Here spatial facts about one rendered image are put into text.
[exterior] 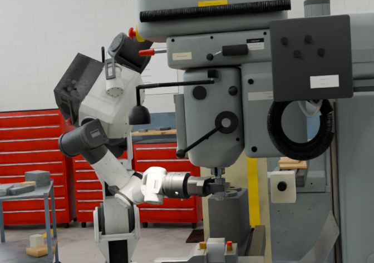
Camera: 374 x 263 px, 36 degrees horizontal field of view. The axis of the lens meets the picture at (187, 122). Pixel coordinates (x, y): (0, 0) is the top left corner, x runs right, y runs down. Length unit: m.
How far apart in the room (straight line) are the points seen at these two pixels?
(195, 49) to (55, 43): 10.09
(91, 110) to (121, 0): 9.30
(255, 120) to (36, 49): 10.36
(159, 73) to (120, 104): 8.95
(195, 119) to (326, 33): 0.52
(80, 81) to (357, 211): 1.14
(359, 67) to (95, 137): 0.96
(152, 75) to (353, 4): 3.95
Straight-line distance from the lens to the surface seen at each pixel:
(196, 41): 1.76
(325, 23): 1.50
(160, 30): 1.78
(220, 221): 2.21
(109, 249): 2.66
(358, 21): 1.77
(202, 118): 1.78
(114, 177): 2.18
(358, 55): 1.76
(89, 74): 2.26
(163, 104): 11.11
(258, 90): 1.74
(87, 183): 6.95
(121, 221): 2.55
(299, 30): 1.50
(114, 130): 2.21
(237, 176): 3.63
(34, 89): 11.95
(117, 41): 2.32
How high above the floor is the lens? 1.55
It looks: 3 degrees down
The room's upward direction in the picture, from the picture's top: 3 degrees counter-clockwise
